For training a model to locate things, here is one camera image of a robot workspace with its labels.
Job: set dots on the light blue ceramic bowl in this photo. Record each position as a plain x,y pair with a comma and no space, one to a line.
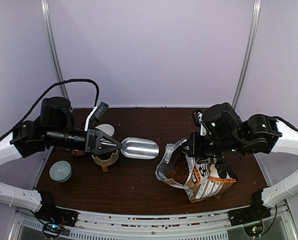
60,171

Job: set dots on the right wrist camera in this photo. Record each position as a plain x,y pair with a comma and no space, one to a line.
197,119

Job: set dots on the metal food scoop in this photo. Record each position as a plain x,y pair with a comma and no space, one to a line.
138,148

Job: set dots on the cream pet bowl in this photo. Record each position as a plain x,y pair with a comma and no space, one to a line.
106,159

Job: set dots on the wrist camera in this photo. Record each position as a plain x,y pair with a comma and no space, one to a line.
197,119
96,114

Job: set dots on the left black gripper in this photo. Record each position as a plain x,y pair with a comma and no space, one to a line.
93,137

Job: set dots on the right metal frame post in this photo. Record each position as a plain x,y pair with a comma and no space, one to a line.
252,34

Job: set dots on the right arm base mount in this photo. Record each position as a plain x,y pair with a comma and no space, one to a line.
251,216

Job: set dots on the pink pet bowl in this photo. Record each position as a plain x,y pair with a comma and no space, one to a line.
78,153

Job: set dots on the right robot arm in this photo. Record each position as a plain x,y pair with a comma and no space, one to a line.
222,132

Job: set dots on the white ceramic bowl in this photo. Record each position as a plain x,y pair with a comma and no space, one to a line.
106,128

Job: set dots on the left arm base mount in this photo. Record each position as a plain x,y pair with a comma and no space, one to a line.
54,219

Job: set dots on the metal frame post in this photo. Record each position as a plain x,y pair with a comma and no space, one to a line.
252,34
52,44

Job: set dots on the pet food bag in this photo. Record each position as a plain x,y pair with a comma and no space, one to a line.
201,179

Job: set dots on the left metal frame post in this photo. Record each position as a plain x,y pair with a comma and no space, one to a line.
52,44

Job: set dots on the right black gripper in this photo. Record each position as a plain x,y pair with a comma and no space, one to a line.
195,151

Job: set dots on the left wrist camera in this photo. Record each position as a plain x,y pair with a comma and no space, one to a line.
96,114

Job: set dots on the front aluminium rail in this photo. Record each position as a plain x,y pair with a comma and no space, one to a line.
214,225

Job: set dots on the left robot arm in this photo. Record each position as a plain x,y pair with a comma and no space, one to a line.
55,127

